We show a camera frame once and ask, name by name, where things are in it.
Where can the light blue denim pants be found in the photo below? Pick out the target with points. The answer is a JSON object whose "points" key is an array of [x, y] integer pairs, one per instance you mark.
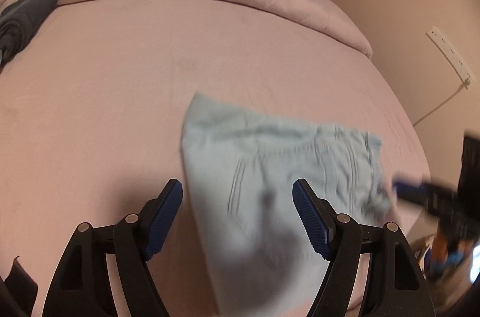
{"points": [[240, 167]]}

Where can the white power strip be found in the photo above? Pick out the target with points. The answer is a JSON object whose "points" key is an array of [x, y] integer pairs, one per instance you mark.
{"points": [[453, 56]]}

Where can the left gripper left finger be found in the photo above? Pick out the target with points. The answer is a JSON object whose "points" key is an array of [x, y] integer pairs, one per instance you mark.
{"points": [[157, 217]]}

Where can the right hand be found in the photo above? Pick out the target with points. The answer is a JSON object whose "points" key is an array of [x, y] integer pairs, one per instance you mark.
{"points": [[444, 254]]}

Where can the pink bed sheet mattress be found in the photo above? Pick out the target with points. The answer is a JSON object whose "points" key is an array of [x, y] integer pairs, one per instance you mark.
{"points": [[93, 110]]}

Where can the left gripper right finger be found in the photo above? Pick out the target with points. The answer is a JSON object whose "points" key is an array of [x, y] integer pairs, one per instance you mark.
{"points": [[317, 218]]}

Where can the dark grey folded garment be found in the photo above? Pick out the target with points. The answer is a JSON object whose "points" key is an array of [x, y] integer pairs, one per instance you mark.
{"points": [[19, 24]]}

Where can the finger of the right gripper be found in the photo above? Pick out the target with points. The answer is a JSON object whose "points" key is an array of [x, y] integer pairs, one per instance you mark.
{"points": [[415, 194]]}

